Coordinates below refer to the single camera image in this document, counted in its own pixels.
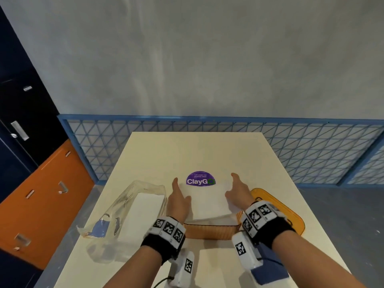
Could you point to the person's right hand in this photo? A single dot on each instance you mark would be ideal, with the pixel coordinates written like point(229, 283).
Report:
point(241, 194)

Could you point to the person's left hand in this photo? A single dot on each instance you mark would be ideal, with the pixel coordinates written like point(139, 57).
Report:
point(177, 203)

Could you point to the person's left thumb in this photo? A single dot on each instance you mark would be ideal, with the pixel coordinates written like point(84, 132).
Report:
point(187, 201)

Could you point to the person's right thumb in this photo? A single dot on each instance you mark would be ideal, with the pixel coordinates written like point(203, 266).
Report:
point(230, 194)

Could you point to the white paper sheet stack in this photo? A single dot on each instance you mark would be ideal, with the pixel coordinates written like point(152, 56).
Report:
point(208, 202)

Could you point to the person's left forearm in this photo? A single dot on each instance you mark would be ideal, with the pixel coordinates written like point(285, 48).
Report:
point(135, 271)

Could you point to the person's right forearm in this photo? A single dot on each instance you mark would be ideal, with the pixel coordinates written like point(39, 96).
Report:
point(312, 260)

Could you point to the purple round sticker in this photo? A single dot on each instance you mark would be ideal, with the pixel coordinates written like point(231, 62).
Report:
point(200, 179)

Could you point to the left wristband with marker tags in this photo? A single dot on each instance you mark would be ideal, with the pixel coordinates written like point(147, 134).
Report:
point(166, 233)

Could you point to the wristband with marker tags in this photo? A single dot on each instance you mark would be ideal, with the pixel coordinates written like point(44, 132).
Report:
point(264, 218)
point(166, 233)

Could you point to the right wristband with marker tags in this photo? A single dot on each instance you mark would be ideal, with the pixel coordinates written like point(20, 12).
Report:
point(264, 218)

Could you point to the orange plastic tray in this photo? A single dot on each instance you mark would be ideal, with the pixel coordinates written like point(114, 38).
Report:
point(288, 214)

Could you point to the clear plastic bag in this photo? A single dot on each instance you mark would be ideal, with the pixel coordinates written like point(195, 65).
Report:
point(120, 218)

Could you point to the blue mesh fence panel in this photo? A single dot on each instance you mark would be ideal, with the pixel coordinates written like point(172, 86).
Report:
point(300, 146)

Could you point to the orange locker cabinet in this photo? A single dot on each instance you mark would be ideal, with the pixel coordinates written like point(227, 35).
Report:
point(45, 200)

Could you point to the dark blue locker cabinet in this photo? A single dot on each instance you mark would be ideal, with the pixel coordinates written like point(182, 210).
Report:
point(21, 116)

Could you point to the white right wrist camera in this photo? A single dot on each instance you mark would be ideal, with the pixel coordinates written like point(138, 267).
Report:
point(244, 250)

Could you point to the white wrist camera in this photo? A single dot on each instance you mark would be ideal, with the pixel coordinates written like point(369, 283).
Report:
point(244, 250)
point(184, 268)

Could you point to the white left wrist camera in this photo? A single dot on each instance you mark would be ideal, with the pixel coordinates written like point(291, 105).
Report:
point(184, 268)

